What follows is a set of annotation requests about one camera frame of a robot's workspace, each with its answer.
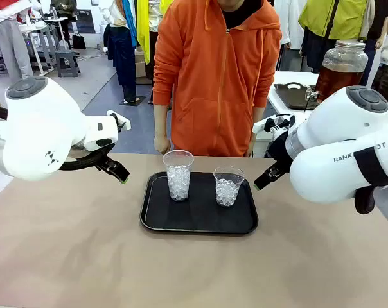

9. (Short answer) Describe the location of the grey plastic stool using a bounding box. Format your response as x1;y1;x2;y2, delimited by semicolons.
55;49;82;78

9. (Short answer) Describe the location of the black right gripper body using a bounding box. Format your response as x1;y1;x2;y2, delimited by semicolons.
268;130;293;171

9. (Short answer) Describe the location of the person in orange hoodie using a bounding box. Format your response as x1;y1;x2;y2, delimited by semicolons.
152;0;283;158

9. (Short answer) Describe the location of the mannequin in brown skirt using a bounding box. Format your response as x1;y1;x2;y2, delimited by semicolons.
147;0;163;105

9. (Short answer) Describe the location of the tall clear iced cup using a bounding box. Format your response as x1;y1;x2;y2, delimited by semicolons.
162;150;195;202

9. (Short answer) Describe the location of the dark board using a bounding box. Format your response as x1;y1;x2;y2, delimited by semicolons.
75;8;97;35

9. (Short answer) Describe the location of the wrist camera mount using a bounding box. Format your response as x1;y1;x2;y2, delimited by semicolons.
106;110;131;133
252;114;297;134

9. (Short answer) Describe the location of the blue hanging scarf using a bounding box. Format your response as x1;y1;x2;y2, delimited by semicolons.
121;0;139;47

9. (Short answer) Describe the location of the black plastic serving tray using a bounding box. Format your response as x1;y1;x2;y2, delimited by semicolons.
139;171;259;235

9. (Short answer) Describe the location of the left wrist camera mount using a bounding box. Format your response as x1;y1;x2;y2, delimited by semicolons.
106;110;131;133

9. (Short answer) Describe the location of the yellow hanging garment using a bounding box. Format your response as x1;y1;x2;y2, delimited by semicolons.
136;0;165;65

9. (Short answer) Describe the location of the white standing desk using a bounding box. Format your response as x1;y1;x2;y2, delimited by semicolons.
19;15;69;78

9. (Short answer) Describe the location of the white box under table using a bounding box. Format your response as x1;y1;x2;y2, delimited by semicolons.
254;132;274;158

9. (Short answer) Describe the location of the white side table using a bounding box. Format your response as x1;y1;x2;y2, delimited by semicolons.
267;71;322;118

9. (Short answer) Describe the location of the lime green jacket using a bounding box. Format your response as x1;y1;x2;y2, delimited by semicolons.
298;0;370;41

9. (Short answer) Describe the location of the person in dark clothes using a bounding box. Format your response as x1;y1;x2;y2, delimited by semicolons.
50;0;78;49

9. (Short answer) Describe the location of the short clear iced cup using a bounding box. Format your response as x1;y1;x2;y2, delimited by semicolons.
213;166;245;207

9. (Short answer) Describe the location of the cardboard box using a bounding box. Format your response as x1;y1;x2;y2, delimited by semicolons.
134;46;148;78

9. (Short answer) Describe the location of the mannequin in navy clothes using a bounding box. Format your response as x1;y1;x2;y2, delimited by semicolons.
103;0;146;106

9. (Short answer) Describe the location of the person's left hand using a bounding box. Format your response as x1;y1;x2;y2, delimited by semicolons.
246;134;256;158

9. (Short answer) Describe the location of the black tray with handles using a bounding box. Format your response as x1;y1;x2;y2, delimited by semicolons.
273;81;320;110

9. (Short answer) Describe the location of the dark skirt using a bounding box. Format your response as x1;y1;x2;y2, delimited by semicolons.
300;27;330;74

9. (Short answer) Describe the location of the person's left forearm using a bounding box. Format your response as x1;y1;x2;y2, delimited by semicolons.
249;107;266;138

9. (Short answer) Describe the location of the glass tea dispenser jar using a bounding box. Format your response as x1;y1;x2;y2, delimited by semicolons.
304;38;369;112

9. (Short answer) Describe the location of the person's right hand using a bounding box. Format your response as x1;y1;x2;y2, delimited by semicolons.
154;135;172;154

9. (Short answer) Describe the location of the person's right forearm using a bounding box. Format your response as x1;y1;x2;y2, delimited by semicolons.
153;104;173;138

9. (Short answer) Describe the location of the white hanging shirt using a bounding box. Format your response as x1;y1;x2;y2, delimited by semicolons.
272;0;306;51

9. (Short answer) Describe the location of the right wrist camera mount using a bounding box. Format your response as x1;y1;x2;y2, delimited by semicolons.
252;114;297;134

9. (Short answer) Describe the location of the black handbag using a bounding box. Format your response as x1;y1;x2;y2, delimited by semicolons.
71;31;87;51

